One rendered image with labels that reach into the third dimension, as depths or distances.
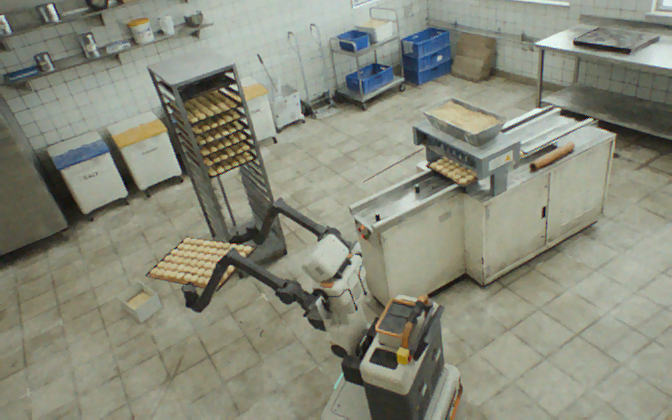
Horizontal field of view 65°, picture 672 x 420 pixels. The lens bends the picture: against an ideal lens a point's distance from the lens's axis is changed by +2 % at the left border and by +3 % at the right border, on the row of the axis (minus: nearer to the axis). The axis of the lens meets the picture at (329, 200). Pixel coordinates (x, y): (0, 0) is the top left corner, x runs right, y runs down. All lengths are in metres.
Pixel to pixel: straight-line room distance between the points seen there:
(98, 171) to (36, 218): 0.76
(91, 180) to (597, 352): 4.99
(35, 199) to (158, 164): 1.28
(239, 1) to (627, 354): 5.43
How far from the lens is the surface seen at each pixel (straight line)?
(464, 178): 3.70
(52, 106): 6.56
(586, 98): 6.44
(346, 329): 2.81
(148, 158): 6.19
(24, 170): 5.78
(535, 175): 3.86
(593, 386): 3.68
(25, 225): 6.01
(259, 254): 4.58
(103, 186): 6.22
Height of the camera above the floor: 2.89
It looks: 33 degrees down
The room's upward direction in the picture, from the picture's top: 12 degrees counter-clockwise
